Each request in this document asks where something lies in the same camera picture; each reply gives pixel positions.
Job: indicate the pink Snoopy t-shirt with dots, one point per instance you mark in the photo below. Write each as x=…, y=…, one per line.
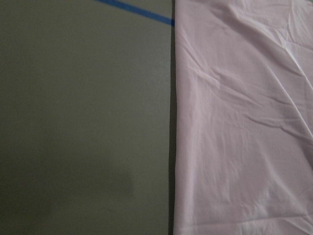
x=244, y=80

